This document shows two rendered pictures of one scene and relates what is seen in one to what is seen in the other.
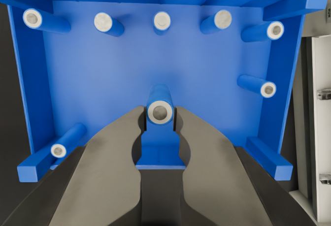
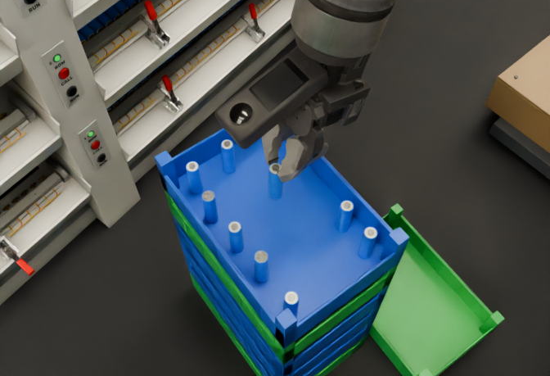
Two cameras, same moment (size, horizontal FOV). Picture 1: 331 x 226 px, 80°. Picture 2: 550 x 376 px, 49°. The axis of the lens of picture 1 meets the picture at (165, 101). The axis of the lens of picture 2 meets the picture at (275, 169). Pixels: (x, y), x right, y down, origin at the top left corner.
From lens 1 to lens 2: 0.63 m
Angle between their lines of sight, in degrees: 23
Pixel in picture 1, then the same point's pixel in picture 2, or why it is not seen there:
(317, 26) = (116, 164)
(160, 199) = (460, 173)
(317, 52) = (138, 144)
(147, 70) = (275, 236)
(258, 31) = (196, 177)
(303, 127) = (219, 93)
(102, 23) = (262, 256)
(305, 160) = (254, 61)
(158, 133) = (317, 194)
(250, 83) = (229, 158)
